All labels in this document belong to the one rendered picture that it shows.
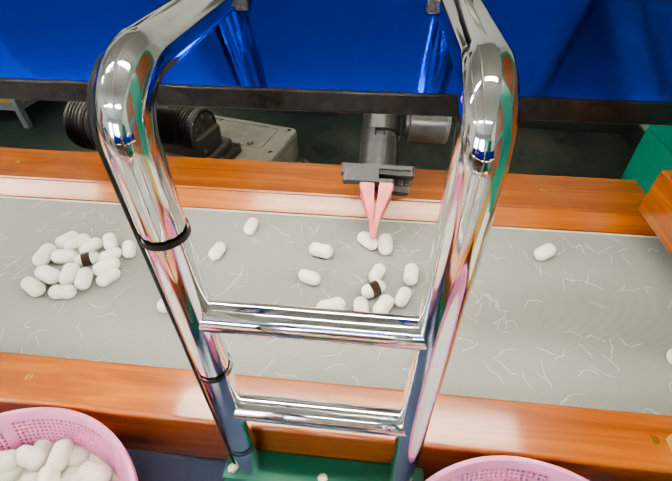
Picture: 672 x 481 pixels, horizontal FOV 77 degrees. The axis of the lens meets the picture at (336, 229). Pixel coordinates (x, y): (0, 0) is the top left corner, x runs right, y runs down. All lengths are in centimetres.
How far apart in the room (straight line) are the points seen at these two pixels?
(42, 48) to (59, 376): 33
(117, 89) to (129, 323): 44
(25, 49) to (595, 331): 63
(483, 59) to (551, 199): 59
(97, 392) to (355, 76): 40
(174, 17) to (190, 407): 36
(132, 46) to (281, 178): 55
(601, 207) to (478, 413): 43
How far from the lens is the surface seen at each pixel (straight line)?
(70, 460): 54
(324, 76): 30
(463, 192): 18
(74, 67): 37
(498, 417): 48
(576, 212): 75
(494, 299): 60
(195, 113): 127
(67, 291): 65
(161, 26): 23
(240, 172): 76
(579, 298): 65
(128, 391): 51
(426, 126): 63
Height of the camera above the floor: 117
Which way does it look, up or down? 41 degrees down
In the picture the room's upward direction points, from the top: 1 degrees counter-clockwise
